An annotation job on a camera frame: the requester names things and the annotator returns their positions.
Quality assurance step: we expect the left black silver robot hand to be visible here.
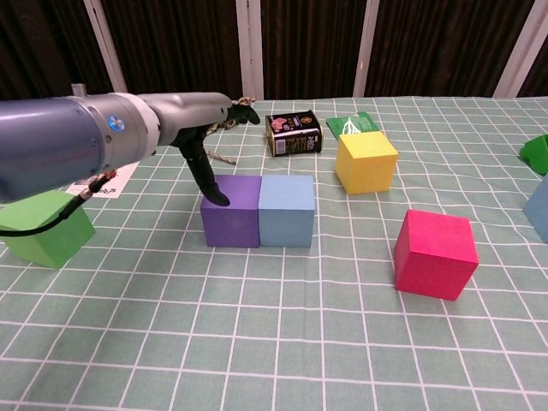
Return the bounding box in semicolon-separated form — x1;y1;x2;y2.
147;92;261;206

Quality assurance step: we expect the purple foam cube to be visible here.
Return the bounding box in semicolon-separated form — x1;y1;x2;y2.
200;174;263;248

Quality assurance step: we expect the light blue foam cube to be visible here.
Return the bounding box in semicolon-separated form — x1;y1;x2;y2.
522;173;548;245
258;174;317;248

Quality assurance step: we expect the yellow foam cube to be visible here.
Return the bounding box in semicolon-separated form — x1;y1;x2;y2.
334;130;399;196

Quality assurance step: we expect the pink foam cube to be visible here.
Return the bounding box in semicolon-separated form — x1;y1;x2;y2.
393;208;480;302

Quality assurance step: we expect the dark pleated curtain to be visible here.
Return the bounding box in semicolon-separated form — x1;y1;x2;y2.
0;0;548;108

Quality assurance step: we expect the white postcard with red picture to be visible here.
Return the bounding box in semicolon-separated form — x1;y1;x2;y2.
67;164;133;199

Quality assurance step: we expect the small black box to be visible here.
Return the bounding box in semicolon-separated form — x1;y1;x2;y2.
265;109;325;158

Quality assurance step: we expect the green foil packet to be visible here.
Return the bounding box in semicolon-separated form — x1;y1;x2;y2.
325;110;381;138

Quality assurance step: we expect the green foam cube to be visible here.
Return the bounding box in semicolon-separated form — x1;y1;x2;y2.
0;189;96;270

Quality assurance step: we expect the green checkered tablecloth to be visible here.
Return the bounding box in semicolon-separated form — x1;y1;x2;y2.
0;97;548;411

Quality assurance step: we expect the green plastic grid tray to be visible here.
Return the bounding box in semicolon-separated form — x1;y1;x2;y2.
519;134;548;176

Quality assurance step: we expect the braided multicolour rope bundle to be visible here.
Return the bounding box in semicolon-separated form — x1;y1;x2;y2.
203;96;257;167

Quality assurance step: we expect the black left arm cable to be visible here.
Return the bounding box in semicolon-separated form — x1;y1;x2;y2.
0;170;116;237

